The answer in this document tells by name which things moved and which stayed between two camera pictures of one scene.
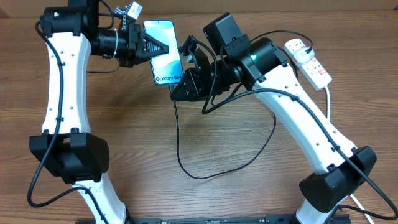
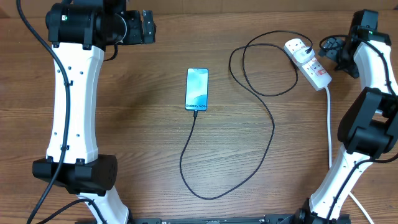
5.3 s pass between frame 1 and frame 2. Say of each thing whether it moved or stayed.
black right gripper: moved
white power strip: stayed
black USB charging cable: moved
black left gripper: moved
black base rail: stayed
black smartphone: moved
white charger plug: stayed
